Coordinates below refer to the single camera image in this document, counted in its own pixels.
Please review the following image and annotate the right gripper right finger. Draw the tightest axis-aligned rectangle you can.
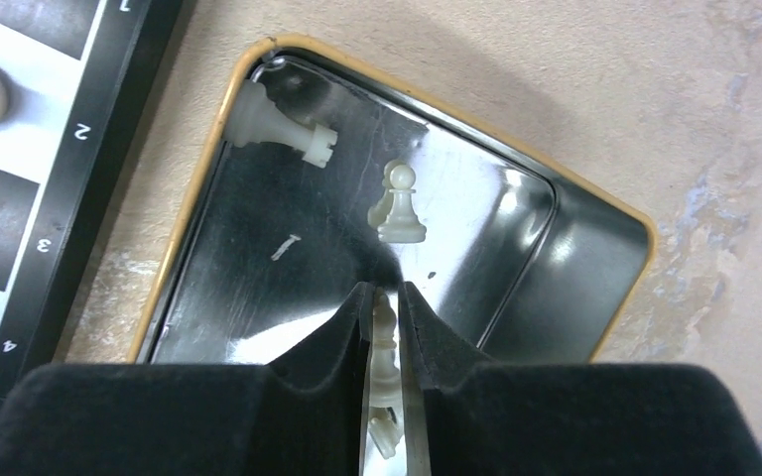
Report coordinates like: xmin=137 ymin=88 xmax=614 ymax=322
xmin=398 ymin=283 xmax=762 ymax=475

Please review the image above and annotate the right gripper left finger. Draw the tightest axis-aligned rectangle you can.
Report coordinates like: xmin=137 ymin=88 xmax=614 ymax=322
xmin=0 ymin=283 xmax=375 ymax=475

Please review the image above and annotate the white bishop chess piece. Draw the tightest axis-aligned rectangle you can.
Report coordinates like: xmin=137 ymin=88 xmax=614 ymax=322
xmin=369 ymin=288 xmax=402 ymax=408

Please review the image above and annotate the white rook chess piece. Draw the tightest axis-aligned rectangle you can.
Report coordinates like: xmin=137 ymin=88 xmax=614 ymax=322
xmin=222 ymin=79 xmax=338 ymax=169

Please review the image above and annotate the white pawn standing in tin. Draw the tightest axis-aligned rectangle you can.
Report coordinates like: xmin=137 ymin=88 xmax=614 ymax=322
xmin=367 ymin=160 xmax=427 ymax=244

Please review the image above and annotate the black and white chessboard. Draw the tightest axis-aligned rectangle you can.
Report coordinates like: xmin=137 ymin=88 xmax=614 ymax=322
xmin=0 ymin=1 xmax=192 ymax=410

